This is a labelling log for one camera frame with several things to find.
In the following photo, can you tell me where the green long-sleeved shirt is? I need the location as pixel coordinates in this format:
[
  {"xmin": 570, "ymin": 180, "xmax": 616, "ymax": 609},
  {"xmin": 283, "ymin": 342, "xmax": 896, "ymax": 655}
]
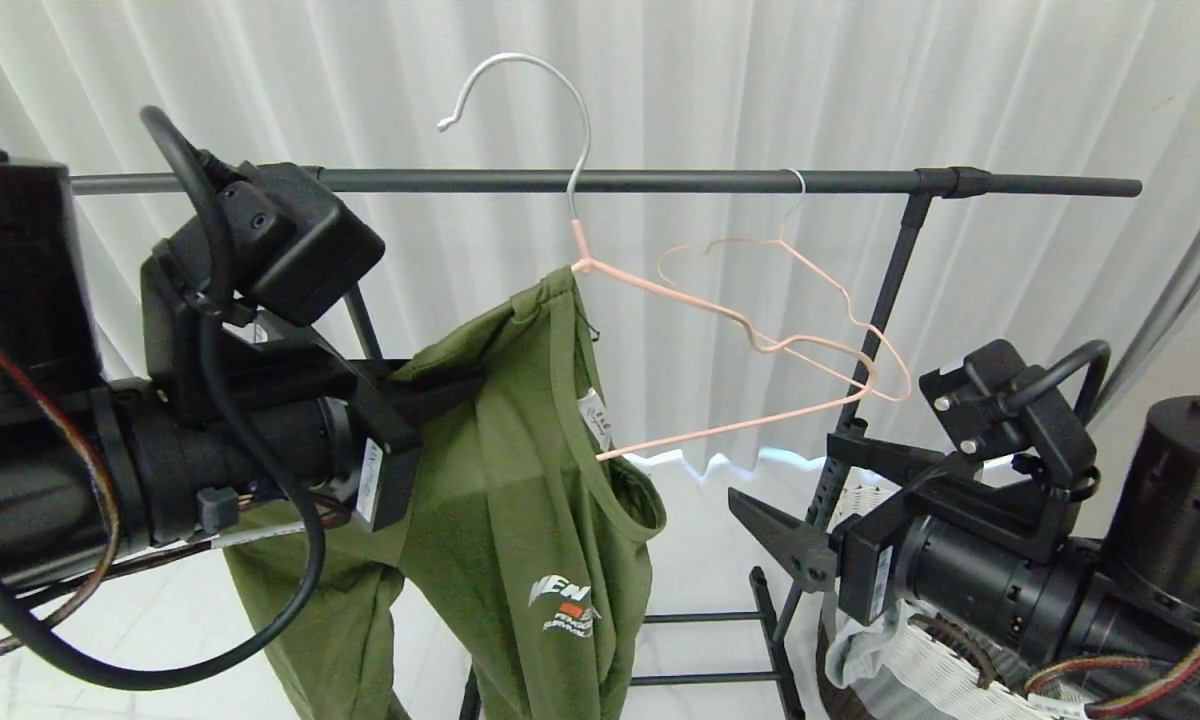
[{"xmin": 221, "ymin": 264, "xmax": 669, "ymax": 720}]

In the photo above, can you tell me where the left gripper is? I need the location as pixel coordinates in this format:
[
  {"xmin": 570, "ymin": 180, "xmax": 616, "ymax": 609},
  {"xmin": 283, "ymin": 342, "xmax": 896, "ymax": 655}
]
[{"xmin": 95, "ymin": 378, "xmax": 427, "ymax": 548}]

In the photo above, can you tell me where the black clothes rack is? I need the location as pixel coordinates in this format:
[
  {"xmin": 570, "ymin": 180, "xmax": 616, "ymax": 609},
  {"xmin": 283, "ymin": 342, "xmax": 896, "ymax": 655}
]
[{"xmin": 67, "ymin": 164, "xmax": 1144, "ymax": 720}]

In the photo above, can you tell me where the white curtain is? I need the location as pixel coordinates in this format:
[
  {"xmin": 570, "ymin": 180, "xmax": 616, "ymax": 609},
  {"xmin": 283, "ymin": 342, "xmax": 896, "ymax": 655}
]
[{"xmin": 0, "ymin": 0, "xmax": 1200, "ymax": 483}]

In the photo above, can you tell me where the white laundry basket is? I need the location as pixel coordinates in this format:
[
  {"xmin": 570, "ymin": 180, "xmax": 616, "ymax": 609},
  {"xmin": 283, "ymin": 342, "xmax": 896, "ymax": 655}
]
[{"xmin": 815, "ymin": 483, "xmax": 1103, "ymax": 720}]

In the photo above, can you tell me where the pale grey garment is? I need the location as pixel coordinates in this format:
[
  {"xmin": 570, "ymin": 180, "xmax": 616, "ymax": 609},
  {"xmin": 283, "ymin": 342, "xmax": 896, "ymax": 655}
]
[{"xmin": 824, "ymin": 598, "xmax": 923, "ymax": 693}]

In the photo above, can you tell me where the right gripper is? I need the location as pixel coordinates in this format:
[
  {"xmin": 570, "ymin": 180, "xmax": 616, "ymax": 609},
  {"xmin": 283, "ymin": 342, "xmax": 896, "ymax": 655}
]
[{"xmin": 727, "ymin": 431, "xmax": 1113, "ymax": 668}]

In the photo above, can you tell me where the pink clothes hanger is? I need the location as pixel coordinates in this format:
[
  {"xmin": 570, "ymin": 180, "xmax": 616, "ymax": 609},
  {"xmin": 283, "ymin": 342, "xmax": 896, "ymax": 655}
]
[
  {"xmin": 436, "ymin": 51, "xmax": 880, "ymax": 464},
  {"xmin": 656, "ymin": 169, "xmax": 914, "ymax": 404}
]

